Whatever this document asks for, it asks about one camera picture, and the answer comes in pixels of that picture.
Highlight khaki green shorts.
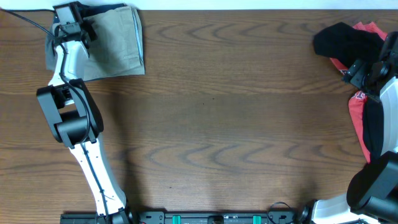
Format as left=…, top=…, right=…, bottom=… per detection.
left=83, top=6, right=146, bottom=81

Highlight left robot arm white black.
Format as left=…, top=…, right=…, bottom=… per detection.
left=37, top=22, right=133, bottom=223

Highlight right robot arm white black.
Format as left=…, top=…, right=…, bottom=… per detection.
left=302, top=32, right=397, bottom=223

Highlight folded navy blue shorts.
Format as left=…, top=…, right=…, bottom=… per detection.
left=77, top=2, right=126, bottom=17

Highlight black garment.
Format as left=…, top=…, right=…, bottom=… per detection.
left=312, top=22, right=386, bottom=161

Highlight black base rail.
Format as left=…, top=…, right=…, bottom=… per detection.
left=60, top=210, right=312, bottom=224

